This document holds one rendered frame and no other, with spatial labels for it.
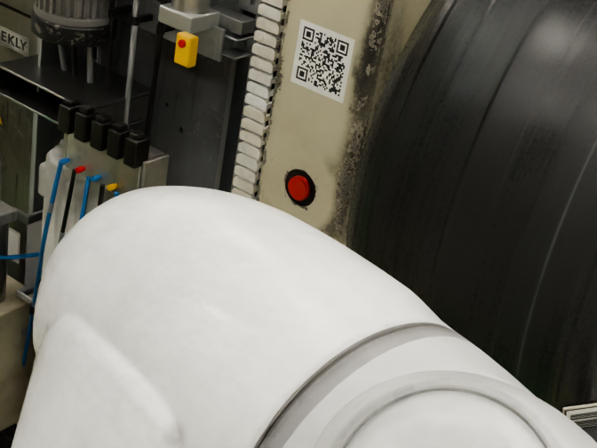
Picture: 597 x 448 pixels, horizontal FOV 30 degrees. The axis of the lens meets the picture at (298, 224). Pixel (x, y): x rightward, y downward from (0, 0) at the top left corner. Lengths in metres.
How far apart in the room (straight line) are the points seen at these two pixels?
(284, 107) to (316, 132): 0.05
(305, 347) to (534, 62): 0.58
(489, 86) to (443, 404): 0.64
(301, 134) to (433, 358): 0.91
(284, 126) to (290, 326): 0.91
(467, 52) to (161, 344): 0.59
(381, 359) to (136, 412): 0.10
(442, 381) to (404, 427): 0.02
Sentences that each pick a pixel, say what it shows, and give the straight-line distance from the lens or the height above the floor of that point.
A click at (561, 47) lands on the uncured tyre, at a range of 0.96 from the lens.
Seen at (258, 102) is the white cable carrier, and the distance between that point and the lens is 1.34.
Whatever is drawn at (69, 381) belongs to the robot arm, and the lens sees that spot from 0.47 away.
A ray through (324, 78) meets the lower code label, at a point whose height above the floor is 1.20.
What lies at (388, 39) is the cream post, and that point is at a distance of 1.23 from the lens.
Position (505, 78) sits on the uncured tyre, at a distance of 0.96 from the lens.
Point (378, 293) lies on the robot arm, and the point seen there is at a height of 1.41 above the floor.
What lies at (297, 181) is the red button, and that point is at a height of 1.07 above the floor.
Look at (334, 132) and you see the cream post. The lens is 1.27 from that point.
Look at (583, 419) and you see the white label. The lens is 1.03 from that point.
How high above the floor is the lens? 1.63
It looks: 28 degrees down
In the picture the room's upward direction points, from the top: 10 degrees clockwise
